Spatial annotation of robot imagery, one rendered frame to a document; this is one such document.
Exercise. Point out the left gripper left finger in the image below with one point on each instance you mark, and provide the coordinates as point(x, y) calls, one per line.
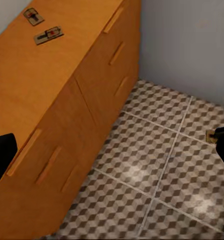
point(8, 149)

